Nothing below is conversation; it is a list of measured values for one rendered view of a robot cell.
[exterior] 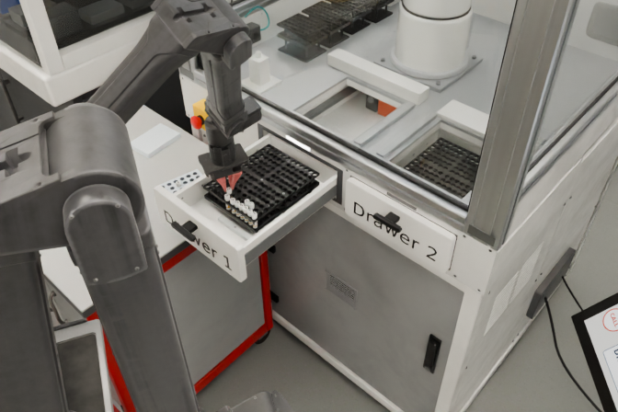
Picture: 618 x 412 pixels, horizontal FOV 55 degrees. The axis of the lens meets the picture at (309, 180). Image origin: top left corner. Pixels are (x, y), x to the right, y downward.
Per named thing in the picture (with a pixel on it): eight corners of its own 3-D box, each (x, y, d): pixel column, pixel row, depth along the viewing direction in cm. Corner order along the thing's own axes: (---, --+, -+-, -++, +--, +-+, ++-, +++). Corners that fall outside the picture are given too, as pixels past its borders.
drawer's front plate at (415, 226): (445, 274, 133) (452, 240, 125) (344, 212, 148) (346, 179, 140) (449, 269, 134) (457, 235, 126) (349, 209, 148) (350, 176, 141)
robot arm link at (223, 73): (177, -4, 83) (224, 54, 82) (210, -25, 84) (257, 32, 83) (200, 105, 125) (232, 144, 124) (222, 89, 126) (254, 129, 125)
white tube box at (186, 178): (171, 214, 156) (168, 203, 153) (157, 197, 161) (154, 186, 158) (213, 195, 161) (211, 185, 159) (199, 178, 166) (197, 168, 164)
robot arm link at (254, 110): (207, 94, 120) (234, 126, 119) (250, 71, 126) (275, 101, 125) (197, 122, 130) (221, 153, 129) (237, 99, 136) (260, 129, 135)
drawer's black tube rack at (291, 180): (255, 240, 138) (253, 221, 134) (205, 205, 147) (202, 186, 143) (319, 192, 151) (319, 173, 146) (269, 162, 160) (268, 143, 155)
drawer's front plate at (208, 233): (241, 283, 131) (237, 249, 124) (160, 221, 146) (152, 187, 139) (247, 279, 132) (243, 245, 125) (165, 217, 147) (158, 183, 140)
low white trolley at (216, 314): (145, 463, 183) (81, 311, 133) (41, 344, 215) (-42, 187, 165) (279, 340, 215) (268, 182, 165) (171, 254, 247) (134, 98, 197)
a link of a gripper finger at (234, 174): (207, 185, 142) (201, 155, 135) (235, 176, 144) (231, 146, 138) (216, 204, 137) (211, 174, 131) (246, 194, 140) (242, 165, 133)
